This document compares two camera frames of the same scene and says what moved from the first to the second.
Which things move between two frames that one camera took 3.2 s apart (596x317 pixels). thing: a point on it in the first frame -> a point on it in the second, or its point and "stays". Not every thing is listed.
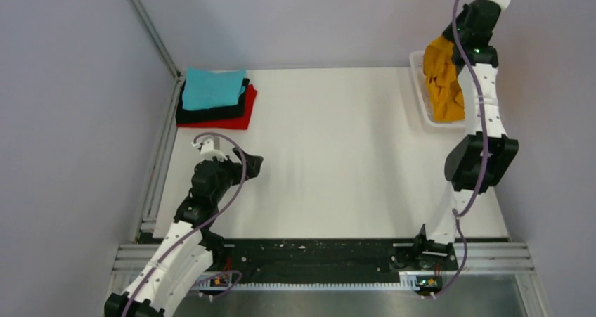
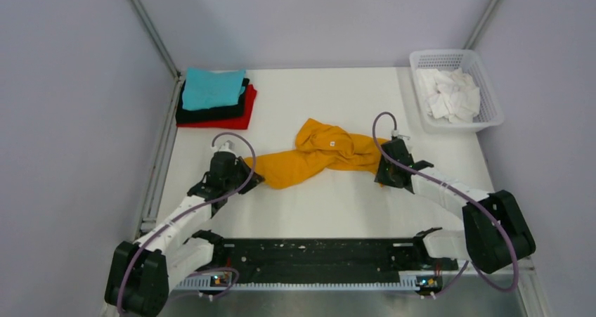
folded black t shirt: (209, 114) stays
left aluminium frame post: (150, 25) stays
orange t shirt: (440, 69) -> (319, 145)
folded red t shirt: (238, 124) stays
